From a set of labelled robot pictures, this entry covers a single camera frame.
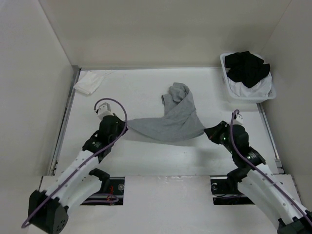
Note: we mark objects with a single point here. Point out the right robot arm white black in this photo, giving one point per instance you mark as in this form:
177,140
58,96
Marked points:
253,179

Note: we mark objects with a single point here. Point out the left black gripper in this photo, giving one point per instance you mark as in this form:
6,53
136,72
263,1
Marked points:
122,126

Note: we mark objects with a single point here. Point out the grey tank top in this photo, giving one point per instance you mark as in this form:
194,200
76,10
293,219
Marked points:
178,124

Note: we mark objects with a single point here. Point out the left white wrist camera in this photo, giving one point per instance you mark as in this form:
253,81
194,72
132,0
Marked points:
103,110

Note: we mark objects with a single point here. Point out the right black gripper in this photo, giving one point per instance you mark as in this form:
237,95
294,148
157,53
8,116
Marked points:
213,132

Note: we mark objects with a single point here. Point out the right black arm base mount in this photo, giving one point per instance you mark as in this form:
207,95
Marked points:
225,189

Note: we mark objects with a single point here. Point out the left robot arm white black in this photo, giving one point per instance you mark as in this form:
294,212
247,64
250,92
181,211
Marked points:
49,209

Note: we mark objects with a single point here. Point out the black tank top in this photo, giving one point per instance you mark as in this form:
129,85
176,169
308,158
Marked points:
246,68

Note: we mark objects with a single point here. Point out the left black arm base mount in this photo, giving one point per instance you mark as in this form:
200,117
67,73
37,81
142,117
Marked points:
111,192

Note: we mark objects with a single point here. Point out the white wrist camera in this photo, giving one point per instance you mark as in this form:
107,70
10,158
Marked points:
103,110
238,119

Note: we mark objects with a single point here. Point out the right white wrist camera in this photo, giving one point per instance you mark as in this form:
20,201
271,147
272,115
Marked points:
238,119

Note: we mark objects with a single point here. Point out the white tank top in basket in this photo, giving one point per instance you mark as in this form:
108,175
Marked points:
260,90

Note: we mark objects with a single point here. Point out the folded white tank top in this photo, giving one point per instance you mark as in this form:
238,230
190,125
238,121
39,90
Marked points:
89,81

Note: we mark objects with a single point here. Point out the white plastic basket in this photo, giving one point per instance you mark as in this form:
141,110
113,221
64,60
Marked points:
233,97

